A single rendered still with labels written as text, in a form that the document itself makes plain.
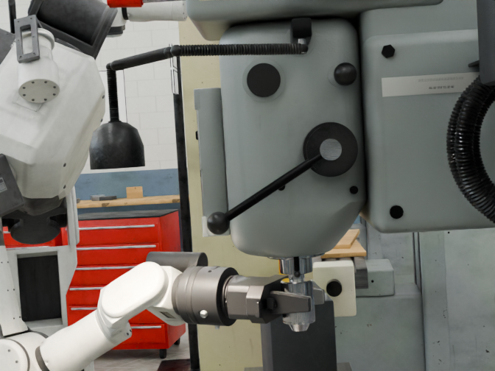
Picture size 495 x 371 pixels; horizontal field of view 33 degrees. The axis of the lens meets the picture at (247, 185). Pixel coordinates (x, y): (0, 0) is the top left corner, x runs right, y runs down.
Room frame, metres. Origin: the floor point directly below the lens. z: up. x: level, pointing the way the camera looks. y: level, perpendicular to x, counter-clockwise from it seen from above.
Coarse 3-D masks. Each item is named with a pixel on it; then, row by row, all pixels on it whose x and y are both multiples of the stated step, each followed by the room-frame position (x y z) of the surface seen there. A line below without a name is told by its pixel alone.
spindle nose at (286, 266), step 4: (280, 260) 1.18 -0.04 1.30; (284, 260) 1.17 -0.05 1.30; (288, 260) 1.17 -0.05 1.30; (292, 260) 1.17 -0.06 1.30; (300, 260) 1.17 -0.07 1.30; (304, 260) 1.17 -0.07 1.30; (308, 260) 1.17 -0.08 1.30; (280, 264) 1.18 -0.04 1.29; (284, 264) 1.17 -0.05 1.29; (288, 264) 1.17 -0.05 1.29; (292, 264) 1.17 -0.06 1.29; (300, 264) 1.17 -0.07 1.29; (304, 264) 1.17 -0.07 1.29; (308, 264) 1.17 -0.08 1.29; (280, 268) 1.18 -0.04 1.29; (284, 268) 1.17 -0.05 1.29; (288, 268) 1.17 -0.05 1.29; (292, 268) 1.17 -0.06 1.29; (300, 268) 1.17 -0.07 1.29; (304, 268) 1.17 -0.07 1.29; (308, 268) 1.17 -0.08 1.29; (312, 268) 1.18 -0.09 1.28; (280, 272) 1.18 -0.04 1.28; (284, 272) 1.17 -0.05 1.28; (288, 272) 1.17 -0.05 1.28; (292, 272) 1.17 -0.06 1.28; (304, 272) 1.17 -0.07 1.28; (308, 272) 1.17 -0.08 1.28
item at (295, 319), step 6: (312, 288) 1.18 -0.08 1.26; (300, 294) 1.17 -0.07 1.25; (306, 294) 1.17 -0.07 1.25; (312, 294) 1.18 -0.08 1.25; (312, 300) 1.18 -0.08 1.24; (312, 306) 1.18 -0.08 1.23; (306, 312) 1.17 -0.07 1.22; (312, 312) 1.18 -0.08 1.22; (288, 318) 1.17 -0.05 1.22; (294, 318) 1.17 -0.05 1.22; (300, 318) 1.17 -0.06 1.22; (306, 318) 1.17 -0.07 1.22; (312, 318) 1.17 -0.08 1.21; (288, 324) 1.17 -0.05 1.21; (294, 324) 1.17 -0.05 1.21; (300, 324) 1.17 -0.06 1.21
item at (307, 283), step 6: (282, 282) 1.18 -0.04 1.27; (288, 282) 1.17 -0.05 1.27; (294, 282) 1.17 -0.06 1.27; (300, 282) 1.17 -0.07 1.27; (306, 282) 1.17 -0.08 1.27; (312, 282) 1.18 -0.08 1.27; (282, 288) 1.18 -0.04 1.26; (288, 288) 1.17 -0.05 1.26; (294, 288) 1.17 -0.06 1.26; (300, 288) 1.17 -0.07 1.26; (306, 288) 1.17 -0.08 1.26
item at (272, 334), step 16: (320, 288) 1.65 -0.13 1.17; (320, 304) 1.51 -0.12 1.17; (320, 320) 1.51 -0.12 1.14; (272, 336) 1.50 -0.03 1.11; (288, 336) 1.51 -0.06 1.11; (304, 336) 1.51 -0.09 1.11; (320, 336) 1.51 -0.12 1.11; (272, 352) 1.51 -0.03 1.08; (288, 352) 1.51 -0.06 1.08; (304, 352) 1.51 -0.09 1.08; (320, 352) 1.51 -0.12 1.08; (336, 352) 1.52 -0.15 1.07; (272, 368) 1.51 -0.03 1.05; (288, 368) 1.51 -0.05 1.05; (304, 368) 1.51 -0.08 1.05; (320, 368) 1.51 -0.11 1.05; (336, 368) 1.51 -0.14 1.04
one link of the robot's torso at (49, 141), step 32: (0, 32) 1.51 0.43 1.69; (0, 64) 1.47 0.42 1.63; (64, 64) 1.50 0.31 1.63; (0, 96) 1.44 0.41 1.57; (64, 96) 1.46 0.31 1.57; (96, 96) 1.52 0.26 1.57; (0, 128) 1.40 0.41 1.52; (32, 128) 1.41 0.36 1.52; (64, 128) 1.45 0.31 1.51; (96, 128) 1.60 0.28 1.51; (32, 160) 1.40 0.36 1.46; (64, 160) 1.45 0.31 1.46; (32, 192) 1.46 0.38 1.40; (64, 192) 1.59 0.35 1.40
